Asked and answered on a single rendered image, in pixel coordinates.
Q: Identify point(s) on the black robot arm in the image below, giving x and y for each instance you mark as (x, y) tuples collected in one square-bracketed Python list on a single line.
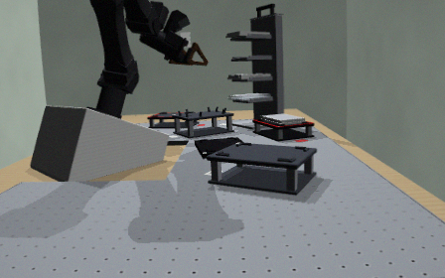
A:
[(119, 65)]

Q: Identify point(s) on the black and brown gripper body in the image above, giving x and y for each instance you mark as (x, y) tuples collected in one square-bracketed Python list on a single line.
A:
[(174, 54)]

